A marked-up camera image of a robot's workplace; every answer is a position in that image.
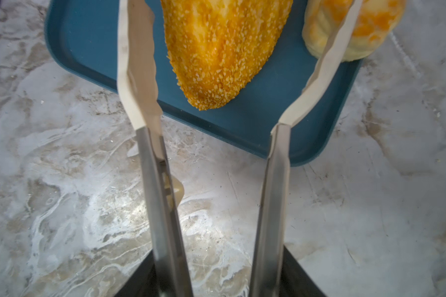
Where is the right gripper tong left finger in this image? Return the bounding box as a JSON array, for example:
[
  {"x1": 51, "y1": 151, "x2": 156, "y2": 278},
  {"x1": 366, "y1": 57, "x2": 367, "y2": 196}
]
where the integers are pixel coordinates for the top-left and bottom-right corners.
[{"x1": 116, "y1": 1, "x2": 193, "y2": 297}]

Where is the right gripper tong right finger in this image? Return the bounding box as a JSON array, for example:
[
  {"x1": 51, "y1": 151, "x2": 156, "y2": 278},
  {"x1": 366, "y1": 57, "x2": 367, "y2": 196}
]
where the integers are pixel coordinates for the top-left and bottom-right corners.
[{"x1": 249, "y1": 0, "x2": 363, "y2": 297}]

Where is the large sesame bread loaf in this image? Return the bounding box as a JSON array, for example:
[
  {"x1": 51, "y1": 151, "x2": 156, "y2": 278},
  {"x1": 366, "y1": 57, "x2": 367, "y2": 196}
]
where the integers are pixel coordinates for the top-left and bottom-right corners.
[{"x1": 161, "y1": 0, "x2": 293, "y2": 111}]

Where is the braided twist bread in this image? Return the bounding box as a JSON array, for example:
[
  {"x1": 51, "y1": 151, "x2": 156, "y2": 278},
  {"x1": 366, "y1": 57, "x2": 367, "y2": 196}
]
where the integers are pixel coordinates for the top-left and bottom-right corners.
[{"x1": 302, "y1": 0, "x2": 406, "y2": 62}]

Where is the teal plastic tray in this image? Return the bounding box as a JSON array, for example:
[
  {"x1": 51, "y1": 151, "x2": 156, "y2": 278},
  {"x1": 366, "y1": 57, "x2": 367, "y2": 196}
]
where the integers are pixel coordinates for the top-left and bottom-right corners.
[{"x1": 45, "y1": 1, "x2": 361, "y2": 167}]

